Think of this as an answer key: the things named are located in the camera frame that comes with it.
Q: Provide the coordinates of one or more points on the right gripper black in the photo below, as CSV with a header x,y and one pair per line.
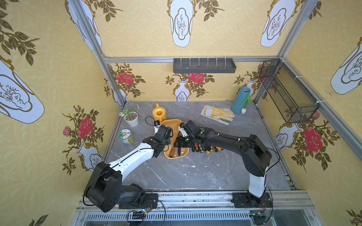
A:
x,y
186,130

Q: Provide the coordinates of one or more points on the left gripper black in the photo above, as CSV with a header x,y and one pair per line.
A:
x,y
164,133

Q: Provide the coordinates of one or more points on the yellow storage box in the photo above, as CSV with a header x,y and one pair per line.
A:
x,y
174,124

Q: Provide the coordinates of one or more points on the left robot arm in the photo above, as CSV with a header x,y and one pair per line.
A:
x,y
105,188

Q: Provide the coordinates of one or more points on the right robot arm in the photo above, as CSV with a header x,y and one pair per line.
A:
x,y
255,155

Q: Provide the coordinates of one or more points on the yellow watering can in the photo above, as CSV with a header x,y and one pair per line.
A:
x,y
159,113

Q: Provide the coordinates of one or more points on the round tape tin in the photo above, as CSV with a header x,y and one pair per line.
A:
x,y
126,137

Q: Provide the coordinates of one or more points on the white potted plant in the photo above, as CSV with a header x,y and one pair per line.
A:
x,y
130,116

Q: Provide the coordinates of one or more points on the yellow white work glove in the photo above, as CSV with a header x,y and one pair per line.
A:
x,y
222,115

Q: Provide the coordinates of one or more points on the teal vase with flower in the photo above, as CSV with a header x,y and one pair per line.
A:
x,y
242,98

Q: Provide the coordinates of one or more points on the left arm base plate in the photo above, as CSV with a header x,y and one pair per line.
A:
x,y
141,202

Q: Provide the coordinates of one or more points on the grey wall shelf rack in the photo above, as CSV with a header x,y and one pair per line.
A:
x,y
204,65

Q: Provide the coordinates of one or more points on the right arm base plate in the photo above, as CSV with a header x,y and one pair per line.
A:
x,y
247,200

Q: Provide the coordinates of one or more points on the black wire mesh basket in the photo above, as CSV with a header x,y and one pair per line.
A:
x,y
295,103

